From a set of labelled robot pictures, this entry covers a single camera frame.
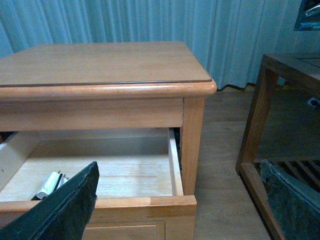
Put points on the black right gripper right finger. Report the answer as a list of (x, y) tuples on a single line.
[(295, 206)]

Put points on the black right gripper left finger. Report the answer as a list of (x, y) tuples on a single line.
[(63, 215)]

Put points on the white charger with black cable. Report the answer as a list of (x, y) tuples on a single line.
[(54, 181)]

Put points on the wooden drawer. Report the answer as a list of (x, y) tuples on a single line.
[(139, 192)]

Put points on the light wooden nightstand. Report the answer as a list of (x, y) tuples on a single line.
[(108, 86)]

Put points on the dark wooden side table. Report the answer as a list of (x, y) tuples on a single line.
[(303, 69)]

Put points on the light blue curtain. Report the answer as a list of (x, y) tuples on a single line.
[(228, 37)]

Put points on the dark framed object top right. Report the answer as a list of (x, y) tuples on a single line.
[(308, 18)]

